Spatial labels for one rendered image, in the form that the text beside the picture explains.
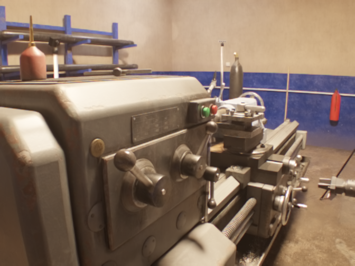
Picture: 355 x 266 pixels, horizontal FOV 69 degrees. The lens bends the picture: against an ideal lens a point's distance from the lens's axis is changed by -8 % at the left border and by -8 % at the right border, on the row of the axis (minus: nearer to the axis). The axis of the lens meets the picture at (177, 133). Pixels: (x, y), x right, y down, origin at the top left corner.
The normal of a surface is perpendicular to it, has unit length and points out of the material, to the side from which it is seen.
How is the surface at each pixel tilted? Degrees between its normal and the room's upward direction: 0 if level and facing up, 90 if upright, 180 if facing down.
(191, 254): 32
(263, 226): 90
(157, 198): 90
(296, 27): 90
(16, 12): 90
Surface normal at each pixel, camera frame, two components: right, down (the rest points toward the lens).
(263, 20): -0.53, 0.18
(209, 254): 0.45, -0.77
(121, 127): 0.85, 0.11
